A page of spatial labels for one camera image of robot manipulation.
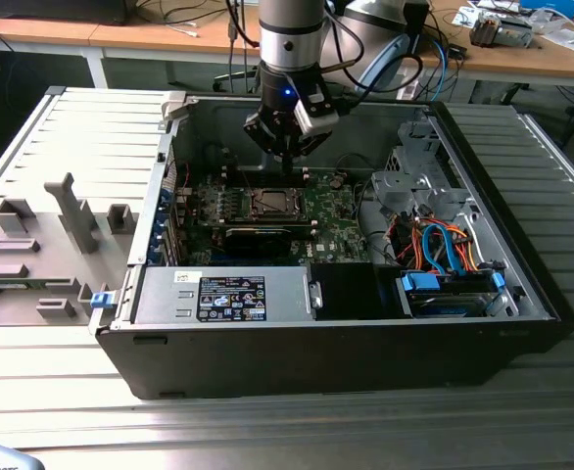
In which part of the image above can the black copper CPU cooler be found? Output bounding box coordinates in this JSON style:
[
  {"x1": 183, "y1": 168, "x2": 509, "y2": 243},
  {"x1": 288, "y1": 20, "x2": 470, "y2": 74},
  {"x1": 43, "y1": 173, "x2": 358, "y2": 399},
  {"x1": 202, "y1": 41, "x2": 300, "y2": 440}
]
[{"x1": 469, "y1": 12, "x2": 536, "y2": 50}]

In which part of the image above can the grey power supply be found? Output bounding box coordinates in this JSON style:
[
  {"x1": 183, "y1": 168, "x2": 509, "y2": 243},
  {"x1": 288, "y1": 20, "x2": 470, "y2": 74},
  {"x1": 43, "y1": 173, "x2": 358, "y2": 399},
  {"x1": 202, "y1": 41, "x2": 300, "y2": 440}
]
[{"x1": 130, "y1": 265, "x2": 325, "y2": 325}]

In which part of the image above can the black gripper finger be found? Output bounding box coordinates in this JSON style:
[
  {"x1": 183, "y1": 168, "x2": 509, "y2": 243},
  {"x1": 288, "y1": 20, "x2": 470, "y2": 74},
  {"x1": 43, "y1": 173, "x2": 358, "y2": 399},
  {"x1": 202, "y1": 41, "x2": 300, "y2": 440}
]
[
  {"x1": 242, "y1": 110, "x2": 293, "y2": 173},
  {"x1": 289, "y1": 127, "x2": 336, "y2": 173}
]

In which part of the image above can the hard disk in blue carrier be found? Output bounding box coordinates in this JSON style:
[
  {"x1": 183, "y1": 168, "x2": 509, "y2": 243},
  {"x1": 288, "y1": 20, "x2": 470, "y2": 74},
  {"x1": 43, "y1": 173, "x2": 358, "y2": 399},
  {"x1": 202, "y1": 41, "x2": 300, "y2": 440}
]
[{"x1": 395, "y1": 270, "x2": 507, "y2": 320}]

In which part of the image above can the black grey PC case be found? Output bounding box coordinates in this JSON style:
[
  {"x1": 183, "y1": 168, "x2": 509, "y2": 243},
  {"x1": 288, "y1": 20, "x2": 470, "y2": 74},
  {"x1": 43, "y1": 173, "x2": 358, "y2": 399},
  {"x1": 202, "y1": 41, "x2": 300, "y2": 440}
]
[{"x1": 88, "y1": 92, "x2": 574, "y2": 401}]

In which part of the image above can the grey parts rack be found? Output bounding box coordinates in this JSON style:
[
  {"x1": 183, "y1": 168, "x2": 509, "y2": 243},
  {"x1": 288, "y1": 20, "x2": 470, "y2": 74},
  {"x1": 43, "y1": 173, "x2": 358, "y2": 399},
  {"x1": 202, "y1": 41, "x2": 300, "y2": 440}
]
[{"x1": 0, "y1": 170, "x2": 139, "y2": 328}]

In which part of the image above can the clear plastic bag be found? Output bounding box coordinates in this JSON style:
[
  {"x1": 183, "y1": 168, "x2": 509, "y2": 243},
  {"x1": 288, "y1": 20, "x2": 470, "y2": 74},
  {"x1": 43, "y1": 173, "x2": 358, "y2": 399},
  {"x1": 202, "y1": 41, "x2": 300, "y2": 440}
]
[{"x1": 536, "y1": 17, "x2": 574, "y2": 50}]

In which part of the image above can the white power strip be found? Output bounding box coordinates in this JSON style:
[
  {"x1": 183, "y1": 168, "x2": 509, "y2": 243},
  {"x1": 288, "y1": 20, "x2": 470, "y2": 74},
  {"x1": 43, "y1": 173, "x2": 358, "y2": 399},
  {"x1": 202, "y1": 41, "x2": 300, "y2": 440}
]
[{"x1": 397, "y1": 72, "x2": 421, "y2": 100}]

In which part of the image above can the black speaker box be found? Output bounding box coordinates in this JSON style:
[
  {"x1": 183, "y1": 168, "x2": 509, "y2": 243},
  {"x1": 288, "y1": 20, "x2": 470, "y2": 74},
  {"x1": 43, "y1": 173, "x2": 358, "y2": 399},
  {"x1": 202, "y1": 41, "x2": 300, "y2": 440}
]
[{"x1": 404, "y1": 0, "x2": 431, "y2": 58}]

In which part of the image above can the black plastic shroud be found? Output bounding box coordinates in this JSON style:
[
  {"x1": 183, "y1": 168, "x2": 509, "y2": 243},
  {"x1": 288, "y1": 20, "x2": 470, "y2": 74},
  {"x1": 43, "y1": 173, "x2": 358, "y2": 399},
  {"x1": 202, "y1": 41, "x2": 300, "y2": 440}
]
[{"x1": 311, "y1": 262, "x2": 381, "y2": 322}]

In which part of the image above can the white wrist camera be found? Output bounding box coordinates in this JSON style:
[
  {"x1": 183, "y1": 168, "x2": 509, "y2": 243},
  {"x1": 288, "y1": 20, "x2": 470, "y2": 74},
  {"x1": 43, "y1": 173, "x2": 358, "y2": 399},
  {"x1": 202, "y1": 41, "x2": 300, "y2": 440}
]
[{"x1": 294, "y1": 89, "x2": 343, "y2": 137}]

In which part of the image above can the green motherboard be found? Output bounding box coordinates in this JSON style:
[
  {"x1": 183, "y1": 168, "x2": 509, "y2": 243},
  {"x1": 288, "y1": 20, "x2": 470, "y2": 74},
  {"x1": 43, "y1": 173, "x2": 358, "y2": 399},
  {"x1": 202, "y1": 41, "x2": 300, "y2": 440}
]
[{"x1": 183, "y1": 168, "x2": 372, "y2": 268}]

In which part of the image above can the CPU socket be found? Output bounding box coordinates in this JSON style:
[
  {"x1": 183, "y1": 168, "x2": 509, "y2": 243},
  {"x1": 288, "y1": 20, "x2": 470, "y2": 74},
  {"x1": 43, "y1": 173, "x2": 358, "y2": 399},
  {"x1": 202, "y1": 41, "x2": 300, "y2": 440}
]
[{"x1": 249, "y1": 185, "x2": 304, "y2": 219}]

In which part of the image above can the wooden desk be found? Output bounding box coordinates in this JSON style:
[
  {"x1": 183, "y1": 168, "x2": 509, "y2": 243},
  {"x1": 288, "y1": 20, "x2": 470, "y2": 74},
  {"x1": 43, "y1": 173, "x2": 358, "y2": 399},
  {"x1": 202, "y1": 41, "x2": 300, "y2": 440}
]
[{"x1": 0, "y1": 0, "x2": 574, "y2": 99}]

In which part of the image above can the black flat device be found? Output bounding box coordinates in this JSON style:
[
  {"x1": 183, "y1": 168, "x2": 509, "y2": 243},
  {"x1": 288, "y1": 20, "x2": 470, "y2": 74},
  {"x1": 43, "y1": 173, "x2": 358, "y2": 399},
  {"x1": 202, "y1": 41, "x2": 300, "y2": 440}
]
[{"x1": 0, "y1": 0, "x2": 131, "y2": 26}]

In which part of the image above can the blue wire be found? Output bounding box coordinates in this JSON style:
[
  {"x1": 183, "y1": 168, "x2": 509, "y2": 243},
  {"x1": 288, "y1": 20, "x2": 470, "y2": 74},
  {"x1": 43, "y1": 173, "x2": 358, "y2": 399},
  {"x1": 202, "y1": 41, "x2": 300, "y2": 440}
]
[{"x1": 421, "y1": 222, "x2": 464, "y2": 275}]

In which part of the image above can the black graphics card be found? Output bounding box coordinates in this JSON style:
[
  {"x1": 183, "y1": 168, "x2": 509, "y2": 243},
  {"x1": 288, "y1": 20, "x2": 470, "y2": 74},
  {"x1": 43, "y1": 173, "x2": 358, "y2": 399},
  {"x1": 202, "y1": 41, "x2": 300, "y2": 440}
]
[{"x1": 221, "y1": 223, "x2": 294, "y2": 259}]

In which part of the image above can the blue box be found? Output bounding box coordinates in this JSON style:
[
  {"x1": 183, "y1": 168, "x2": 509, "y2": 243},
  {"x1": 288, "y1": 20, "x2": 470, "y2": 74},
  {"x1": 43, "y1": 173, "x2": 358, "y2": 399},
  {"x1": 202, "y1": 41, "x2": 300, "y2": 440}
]
[{"x1": 519, "y1": 0, "x2": 574, "y2": 17}]

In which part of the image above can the silver green CPU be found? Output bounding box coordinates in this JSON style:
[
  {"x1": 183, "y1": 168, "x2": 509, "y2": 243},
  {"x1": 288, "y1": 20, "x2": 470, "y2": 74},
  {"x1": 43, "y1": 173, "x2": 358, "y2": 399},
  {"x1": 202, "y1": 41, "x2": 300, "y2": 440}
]
[{"x1": 262, "y1": 191, "x2": 292, "y2": 212}]

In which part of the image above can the blue cable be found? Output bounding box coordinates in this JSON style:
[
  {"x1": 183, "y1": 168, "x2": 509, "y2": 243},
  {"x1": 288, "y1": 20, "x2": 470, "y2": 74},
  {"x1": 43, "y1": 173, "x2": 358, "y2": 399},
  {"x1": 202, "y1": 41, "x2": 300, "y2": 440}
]
[{"x1": 431, "y1": 37, "x2": 464, "y2": 102}]

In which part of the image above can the thin dark wire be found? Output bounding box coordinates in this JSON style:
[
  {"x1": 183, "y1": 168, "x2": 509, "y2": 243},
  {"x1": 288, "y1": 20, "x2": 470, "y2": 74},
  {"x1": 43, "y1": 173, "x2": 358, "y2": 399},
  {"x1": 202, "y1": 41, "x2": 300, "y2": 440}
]
[{"x1": 338, "y1": 154, "x2": 374, "y2": 172}]

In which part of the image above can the grey metal disk bay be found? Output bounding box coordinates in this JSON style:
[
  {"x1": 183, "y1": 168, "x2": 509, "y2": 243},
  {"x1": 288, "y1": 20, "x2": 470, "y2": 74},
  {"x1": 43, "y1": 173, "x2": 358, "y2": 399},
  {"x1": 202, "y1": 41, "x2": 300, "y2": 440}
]
[{"x1": 368, "y1": 119, "x2": 470, "y2": 219}]

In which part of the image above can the orange red wire bundle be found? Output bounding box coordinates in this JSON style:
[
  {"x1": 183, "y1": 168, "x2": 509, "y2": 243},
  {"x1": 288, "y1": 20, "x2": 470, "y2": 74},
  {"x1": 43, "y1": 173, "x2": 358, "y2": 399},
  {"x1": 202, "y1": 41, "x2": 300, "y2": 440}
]
[{"x1": 394, "y1": 219, "x2": 479, "y2": 270}]

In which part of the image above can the black camera cable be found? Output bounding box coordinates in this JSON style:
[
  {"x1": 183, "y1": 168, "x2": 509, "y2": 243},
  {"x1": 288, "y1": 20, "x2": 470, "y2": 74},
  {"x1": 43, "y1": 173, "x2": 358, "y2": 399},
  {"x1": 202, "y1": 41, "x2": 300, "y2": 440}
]
[{"x1": 335, "y1": 51, "x2": 424, "y2": 112}]

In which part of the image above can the metal socket cover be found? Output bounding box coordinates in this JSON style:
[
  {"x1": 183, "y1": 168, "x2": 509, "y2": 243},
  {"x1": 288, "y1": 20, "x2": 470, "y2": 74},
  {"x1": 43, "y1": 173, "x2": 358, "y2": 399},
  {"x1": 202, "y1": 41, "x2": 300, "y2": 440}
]
[{"x1": 250, "y1": 187, "x2": 302, "y2": 217}]

